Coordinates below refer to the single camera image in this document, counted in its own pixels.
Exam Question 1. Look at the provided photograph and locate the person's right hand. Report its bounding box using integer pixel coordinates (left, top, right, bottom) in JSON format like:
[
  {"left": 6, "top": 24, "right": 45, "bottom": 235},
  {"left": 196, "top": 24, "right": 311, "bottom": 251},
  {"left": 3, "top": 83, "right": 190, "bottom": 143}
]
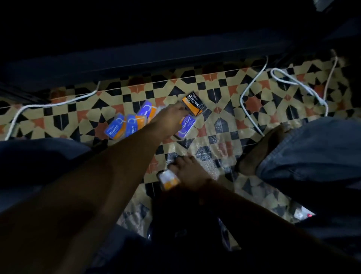
[{"left": 168, "top": 154, "right": 215, "bottom": 192}]

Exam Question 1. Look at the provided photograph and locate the person's left hand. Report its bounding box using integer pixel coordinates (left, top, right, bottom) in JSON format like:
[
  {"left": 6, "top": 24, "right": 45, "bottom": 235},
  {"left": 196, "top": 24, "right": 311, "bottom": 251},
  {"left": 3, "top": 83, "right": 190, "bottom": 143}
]
[{"left": 149, "top": 102, "right": 190, "bottom": 140}]

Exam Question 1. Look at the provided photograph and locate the round floss box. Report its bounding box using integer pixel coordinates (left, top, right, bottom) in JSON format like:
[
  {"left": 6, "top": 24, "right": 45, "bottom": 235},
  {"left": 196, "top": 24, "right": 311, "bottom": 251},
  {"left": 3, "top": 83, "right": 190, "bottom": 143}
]
[{"left": 157, "top": 169, "right": 181, "bottom": 192}]

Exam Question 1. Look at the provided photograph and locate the black label dental floss box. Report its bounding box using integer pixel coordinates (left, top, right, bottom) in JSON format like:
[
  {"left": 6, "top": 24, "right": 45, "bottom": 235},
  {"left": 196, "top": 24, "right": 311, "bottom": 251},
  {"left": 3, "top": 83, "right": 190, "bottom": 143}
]
[{"left": 181, "top": 91, "right": 208, "bottom": 116}]

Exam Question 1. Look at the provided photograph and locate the dark metal shelf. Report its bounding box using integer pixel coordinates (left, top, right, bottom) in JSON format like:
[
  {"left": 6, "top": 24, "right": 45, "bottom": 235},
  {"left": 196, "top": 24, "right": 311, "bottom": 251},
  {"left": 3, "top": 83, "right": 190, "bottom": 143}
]
[{"left": 0, "top": 0, "right": 361, "bottom": 105}]

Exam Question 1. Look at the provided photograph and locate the person's left forearm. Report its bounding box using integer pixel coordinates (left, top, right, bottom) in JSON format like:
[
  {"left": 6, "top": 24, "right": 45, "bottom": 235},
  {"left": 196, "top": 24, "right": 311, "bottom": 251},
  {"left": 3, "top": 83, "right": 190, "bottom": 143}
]
[{"left": 0, "top": 124, "right": 167, "bottom": 274}]

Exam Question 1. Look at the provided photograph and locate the person's right forearm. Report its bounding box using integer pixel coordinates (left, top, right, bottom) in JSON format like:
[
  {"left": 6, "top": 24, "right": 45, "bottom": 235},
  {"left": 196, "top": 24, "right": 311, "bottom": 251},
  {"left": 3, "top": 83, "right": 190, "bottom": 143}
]
[{"left": 200, "top": 180, "right": 361, "bottom": 274}]

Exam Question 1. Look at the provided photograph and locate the person's right foot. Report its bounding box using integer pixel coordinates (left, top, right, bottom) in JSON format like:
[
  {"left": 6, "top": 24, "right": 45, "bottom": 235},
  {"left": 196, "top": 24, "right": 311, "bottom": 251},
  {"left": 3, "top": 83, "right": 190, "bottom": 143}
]
[{"left": 236, "top": 123, "right": 293, "bottom": 176}]

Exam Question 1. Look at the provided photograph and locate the person's right leg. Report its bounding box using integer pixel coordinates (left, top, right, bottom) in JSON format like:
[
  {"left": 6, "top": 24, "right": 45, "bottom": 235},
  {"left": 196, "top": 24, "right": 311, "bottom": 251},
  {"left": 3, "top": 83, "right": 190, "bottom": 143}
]
[{"left": 255, "top": 117, "right": 361, "bottom": 254}]

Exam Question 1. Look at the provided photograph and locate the person's leg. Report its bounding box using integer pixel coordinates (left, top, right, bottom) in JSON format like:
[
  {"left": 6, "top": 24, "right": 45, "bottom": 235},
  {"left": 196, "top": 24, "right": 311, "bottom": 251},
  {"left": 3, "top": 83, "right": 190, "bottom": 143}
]
[
  {"left": 0, "top": 137, "right": 147, "bottom": 274},
  {"left": 255, "top": 117, "right": 361, "bottom": 254}
]

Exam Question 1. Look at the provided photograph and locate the person's left leg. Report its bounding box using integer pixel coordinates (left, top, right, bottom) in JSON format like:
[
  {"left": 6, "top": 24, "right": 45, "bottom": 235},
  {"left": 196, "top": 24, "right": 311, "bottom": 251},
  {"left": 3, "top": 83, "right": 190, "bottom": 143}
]
[{"left": 0, "top": 137, "right": 147, "bottom": 274}]

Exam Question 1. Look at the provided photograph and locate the clear plastic bag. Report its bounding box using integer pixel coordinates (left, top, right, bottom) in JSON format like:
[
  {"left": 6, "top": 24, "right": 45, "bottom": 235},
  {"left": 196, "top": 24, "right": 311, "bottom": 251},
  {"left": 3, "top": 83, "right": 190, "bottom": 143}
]
[{"left": 117, "top": 152, "right": 314, "bottom": 252}]

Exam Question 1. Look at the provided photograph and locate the small white red wrapper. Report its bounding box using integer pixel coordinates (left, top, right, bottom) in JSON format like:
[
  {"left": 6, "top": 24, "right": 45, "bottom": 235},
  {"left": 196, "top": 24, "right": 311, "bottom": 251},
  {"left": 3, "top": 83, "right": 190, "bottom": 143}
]
[{"left": 293, "top": 207, "right": 315, "bottom": 221}]

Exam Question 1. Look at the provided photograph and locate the white cable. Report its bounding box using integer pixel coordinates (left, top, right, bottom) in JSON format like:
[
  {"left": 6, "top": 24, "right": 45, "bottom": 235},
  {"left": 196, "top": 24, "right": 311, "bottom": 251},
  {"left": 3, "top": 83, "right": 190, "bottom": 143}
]
[
  {"left": 323, "top": 49, "right": 338, "bottom": 101},
  {"left": 240, "top": 56, "right": 269, "bottom": 137},
  {"left": 270, "top": 67, "right": 329, "bottom": 117},
  {"left": 4, "top": 81, "right": 101, "bottom": 141}
]

